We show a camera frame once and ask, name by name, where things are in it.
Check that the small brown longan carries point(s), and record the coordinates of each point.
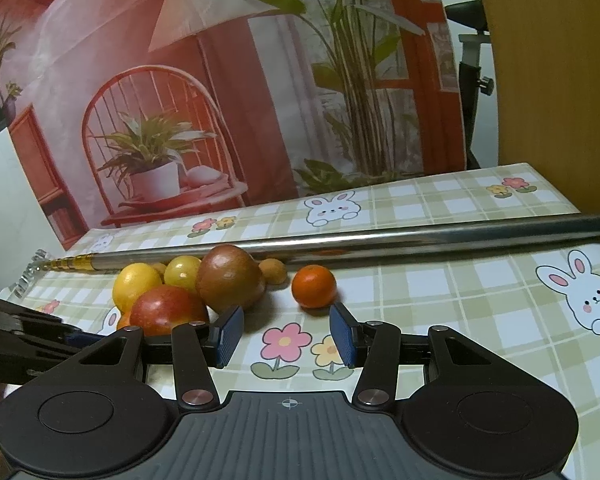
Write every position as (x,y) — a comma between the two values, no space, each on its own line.
(273,270)

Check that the red apple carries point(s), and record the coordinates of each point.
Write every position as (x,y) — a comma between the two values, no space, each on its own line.
(165,312)

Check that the large brown-red round fruit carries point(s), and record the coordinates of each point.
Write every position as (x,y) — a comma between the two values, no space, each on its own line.
(230,277)

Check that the checkered bunny print tablecloth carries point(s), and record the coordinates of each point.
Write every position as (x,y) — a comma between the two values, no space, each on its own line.
(455,285)

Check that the yellow lemon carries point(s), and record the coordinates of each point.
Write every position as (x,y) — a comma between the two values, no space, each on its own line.
(135,285)

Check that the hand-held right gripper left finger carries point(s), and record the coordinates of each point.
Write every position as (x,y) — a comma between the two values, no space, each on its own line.
(230,335)

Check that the yellow-green round fruit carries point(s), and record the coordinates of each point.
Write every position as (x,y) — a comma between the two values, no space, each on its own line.
(182,272)

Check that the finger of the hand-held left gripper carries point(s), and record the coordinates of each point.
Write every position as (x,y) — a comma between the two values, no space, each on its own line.
(15,316)
(40,350)

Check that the printed room scene backdrop cloth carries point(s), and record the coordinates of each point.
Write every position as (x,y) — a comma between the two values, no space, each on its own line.
(280,110)

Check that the wooden board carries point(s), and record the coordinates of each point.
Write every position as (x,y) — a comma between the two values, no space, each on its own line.
(555,85)

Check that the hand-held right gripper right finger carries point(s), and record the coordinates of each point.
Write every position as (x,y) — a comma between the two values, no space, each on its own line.
(342,337)

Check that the orange mandarin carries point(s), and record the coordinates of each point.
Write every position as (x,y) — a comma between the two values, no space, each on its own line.
(123,321)
(314,286)

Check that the telescopic metal pole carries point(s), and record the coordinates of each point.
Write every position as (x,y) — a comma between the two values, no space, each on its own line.
(430,237)

